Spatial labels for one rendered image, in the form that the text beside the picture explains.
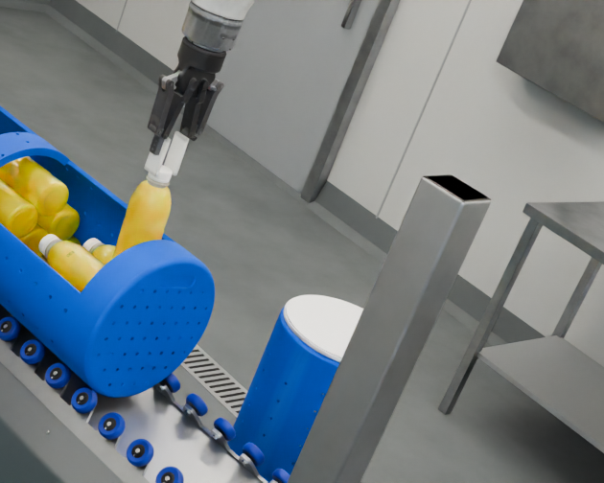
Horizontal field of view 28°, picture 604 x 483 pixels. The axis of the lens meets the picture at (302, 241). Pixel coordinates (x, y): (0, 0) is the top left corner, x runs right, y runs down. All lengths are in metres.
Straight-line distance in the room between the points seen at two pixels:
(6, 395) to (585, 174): 3.58
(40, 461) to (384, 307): 0.96
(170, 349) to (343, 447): 0.81
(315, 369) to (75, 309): 0.58
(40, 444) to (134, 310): 0.30
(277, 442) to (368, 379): 1.14
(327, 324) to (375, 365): 1.14
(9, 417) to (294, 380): 0.58
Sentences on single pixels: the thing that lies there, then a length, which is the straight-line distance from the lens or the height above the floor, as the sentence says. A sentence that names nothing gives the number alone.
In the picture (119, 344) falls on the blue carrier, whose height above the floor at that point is 1.08.
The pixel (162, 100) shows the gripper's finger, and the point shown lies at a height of 1.47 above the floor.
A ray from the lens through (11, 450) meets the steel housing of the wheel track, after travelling 2.22.
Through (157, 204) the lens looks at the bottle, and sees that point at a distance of 2.04.
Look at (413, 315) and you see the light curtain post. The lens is 1.30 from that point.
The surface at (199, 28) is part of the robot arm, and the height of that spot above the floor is 1.60.
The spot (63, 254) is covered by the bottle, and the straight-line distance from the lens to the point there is 2.11.
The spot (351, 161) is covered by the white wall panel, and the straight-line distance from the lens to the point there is 6.09.
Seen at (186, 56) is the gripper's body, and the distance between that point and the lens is 1.96.
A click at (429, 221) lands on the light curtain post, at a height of 1.66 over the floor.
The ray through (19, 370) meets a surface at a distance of 2.18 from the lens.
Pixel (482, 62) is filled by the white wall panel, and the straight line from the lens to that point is 5.64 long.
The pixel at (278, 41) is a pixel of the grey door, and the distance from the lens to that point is 6.41.
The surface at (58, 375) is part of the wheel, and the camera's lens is 2.11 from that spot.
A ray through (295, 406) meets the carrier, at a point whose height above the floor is 0.90.
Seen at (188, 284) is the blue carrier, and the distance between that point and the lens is 2.07.
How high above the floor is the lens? 2.05
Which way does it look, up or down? 21 degrees down
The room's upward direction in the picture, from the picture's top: 22 degrees clockwise
